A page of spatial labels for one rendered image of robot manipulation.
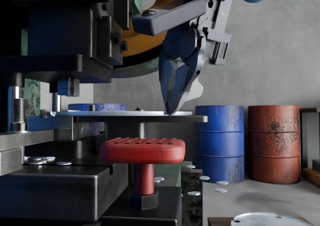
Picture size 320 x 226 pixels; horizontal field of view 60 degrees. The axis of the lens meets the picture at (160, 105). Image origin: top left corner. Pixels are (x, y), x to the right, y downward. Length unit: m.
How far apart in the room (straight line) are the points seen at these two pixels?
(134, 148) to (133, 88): 3.76
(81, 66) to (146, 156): 0.33
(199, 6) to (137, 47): 0.52
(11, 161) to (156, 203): 0.24
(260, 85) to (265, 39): 0.63
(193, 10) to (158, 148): 0.27
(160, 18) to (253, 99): 3.61
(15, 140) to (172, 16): 0.28
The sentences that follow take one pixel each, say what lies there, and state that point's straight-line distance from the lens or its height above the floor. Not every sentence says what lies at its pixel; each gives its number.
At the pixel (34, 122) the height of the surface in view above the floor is 0.77.
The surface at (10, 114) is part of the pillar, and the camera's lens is 0.58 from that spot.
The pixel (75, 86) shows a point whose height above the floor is 0.84.
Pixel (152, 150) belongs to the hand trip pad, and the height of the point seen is 0.76.
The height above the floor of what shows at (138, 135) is 0.74.
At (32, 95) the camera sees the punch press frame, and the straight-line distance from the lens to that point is 0.85.
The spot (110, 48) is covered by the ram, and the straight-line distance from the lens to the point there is 0.56.
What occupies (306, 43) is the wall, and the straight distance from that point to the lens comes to 4.26.
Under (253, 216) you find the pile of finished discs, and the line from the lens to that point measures 1.23.
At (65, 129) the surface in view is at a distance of 0.55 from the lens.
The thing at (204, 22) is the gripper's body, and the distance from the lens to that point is 0.46.
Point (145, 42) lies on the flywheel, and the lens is 0.94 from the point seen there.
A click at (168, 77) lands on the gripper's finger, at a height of 0.84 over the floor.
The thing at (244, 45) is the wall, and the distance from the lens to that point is 4.05.
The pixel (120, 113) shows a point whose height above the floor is 0.78.
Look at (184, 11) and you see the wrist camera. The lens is 0.42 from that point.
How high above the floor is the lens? 0.78
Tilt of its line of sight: 2 degrees up
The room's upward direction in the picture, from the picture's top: straight up
